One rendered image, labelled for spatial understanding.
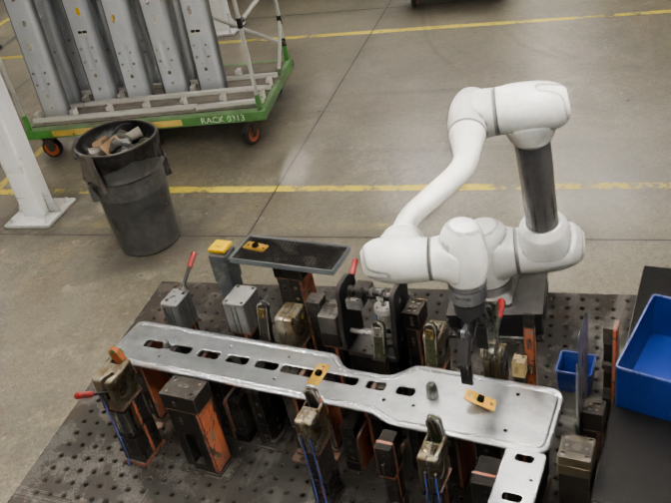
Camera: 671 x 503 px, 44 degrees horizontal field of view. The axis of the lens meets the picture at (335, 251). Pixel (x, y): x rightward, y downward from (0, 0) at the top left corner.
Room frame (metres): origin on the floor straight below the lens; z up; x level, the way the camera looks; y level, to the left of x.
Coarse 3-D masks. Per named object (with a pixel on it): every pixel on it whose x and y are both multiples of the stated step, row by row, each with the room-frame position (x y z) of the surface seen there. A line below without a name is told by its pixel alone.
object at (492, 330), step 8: (488, 304) 1.67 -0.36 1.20; (496, 304) 1.66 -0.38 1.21; (488, 312) 1.64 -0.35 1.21; (496, 312) 1.66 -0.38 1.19; (488, 320) 1.67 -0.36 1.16; (496, 320) 1.65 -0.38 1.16; (488, 328) 1.66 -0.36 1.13; (496, 328) 1.65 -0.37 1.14; (488, 336) 1.66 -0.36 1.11; (496, 336) 1.64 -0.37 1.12; (496, 344) 1.64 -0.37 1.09; (496, 352) 1.64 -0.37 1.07
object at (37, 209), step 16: (0, 80) 5.09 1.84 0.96; (0, 96) 5.04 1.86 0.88; (0, 112) 4.99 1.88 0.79; (0, 128) 4.98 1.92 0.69; (16, 128) 5.06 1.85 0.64; (0, 144) 5.00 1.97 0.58; (16, 144) 5.00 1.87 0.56; (0, 160) 5.02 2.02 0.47; (16, 160) 4.98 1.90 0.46; (32, 160) 5.08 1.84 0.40; (16, 176) 5.00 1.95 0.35; (32, 176) 5.02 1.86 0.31; (16, 192) 5.02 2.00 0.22; (32, 192) 4.98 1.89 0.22; (48, 192) 5.10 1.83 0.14; (32, 208) 4.99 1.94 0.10; (48, 208) 5.04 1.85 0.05; (64, 208) 5.05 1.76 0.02; (16, 224) 4.96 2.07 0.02; (32, 224) 4.91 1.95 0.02; (48, 224) 4.87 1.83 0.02
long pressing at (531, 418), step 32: (128, 352) 2.04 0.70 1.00; (160, 352) 2.01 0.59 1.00; (192, 352) 1.98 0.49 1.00; (224, 352) 1.95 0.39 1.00; (256, 352) 1.92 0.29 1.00; (288, 352) 1.89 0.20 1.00; (320, 352) 1.86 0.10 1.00; (256, 384) 1.78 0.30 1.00; (288, 384) 1.75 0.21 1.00; (320, 384) 1.73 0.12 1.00; (416, 384) 1.65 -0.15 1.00; (448, 384) 1.62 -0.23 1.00; (480, 384) 1.60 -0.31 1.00; (512, 384) 1.57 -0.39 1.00; (384, 416) 1.56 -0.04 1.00; (416, 416) 1.53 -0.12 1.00; (448, 416) 1.51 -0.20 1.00; (480, 416) 1.49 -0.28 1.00; (512, 416) 1.47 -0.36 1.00; (544, 416) 1.45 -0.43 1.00; (544, 448) 1.35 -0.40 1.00
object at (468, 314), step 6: (456, 306) 1.51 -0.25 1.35; (474, 306) 1.50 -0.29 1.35; (480, 306) 1.50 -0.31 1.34; (456, 312) 1.52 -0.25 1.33; (462, 312) 1.50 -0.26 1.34; (468, 312) 1.50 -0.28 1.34; (474, 312) 1.49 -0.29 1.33; (480, 312) 1.50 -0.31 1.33; (462, 318) 1.50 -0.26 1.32; (468, 318) 1.50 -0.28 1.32; (474, 318) 1.50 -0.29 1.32; (462, 324) 1.50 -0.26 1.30; (468, 324) 1.49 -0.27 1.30; (468, 330) 1.50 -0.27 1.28
